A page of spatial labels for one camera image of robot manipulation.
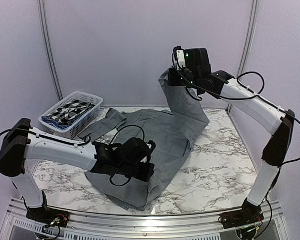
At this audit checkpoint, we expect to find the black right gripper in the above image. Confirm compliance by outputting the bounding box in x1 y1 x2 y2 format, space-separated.
167 67 200 90

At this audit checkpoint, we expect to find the grey long sleeve shirt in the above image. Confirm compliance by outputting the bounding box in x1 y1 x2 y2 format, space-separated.
79 68 210 211

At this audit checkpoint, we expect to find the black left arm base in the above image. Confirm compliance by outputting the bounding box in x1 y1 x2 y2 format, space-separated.
26 207 70 228

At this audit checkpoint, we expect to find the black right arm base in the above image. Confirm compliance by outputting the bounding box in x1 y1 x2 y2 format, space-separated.
218 198 265 229

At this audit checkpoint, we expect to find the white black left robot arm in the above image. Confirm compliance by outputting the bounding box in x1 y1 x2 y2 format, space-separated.
0 118 156 223

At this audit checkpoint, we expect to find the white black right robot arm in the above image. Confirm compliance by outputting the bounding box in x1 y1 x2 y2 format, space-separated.
168 67 295 224

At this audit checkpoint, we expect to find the white plastic laundry basket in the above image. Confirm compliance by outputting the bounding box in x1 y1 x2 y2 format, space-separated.
38 91 104 139

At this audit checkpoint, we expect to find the black white plaid shirt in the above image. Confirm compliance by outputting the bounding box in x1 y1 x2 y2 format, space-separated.
45 99 96 125

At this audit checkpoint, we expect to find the blue patterned folded shirt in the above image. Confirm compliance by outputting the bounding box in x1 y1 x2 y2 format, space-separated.
41 116 71 131

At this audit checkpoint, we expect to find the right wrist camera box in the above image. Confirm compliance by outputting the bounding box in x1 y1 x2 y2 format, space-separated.
172 46 212 74

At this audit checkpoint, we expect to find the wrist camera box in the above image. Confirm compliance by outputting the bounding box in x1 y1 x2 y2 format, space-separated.
172 46 212 74
146 140 157 151

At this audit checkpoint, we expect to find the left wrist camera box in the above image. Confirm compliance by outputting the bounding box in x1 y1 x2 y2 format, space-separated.
146 140 157 151

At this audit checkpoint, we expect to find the aluminium corner post right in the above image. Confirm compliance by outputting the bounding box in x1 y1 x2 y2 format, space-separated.
226 0 260 112

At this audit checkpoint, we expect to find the aluminium corner post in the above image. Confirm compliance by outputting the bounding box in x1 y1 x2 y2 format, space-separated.
226 0 260 112
37 0 64 101

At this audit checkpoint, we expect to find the aluminium front rail frame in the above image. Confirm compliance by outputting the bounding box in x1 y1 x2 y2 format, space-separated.
4 197 288 240

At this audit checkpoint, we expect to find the aluminium corner post left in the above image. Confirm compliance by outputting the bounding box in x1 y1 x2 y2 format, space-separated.
37 0 64 101

